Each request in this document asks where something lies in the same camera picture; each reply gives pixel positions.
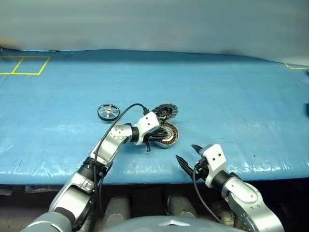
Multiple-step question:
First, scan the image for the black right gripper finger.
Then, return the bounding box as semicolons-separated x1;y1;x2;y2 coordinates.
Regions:
175;154;195;176
191;144;206;156

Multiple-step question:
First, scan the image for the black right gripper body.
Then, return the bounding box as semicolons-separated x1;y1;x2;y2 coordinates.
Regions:
192;154;211;181

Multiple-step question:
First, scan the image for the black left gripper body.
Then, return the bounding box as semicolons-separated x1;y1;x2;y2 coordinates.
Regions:
143;130;157;153

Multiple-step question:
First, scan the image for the motor housing with copper windings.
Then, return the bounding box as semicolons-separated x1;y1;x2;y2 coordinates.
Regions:
154;121;180;149

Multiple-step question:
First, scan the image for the silver finned motor lid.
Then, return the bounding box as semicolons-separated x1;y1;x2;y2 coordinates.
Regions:
151;102;179;121

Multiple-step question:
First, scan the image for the black spoked rotor wheel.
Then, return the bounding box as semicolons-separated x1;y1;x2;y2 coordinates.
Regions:
97;103;121;122

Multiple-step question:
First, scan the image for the grey rounded shape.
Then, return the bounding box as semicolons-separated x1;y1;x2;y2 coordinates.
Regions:
166;194;198;218
104;196;131;232

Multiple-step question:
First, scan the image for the grey robot torso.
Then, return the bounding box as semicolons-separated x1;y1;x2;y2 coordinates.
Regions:
102;216;240;232

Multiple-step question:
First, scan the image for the yellow tape double square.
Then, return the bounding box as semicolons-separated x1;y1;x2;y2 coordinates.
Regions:
0;56;52;76

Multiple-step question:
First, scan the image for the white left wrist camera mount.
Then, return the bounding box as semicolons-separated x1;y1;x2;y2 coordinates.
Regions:
133;112;160;146

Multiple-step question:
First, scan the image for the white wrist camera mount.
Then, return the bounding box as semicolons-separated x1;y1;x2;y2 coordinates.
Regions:
199;144;228;188
133;112;160;146

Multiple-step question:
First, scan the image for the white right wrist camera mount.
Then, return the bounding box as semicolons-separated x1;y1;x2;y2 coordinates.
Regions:
199;144;228;188

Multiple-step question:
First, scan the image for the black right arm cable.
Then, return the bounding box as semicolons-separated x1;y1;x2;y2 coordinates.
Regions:
192;166;224;225

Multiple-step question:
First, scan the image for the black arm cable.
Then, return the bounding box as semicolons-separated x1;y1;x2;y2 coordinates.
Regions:
192;166;224;225
91;103;152;228

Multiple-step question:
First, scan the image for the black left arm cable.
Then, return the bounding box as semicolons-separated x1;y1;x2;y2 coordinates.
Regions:
91;103;152;228

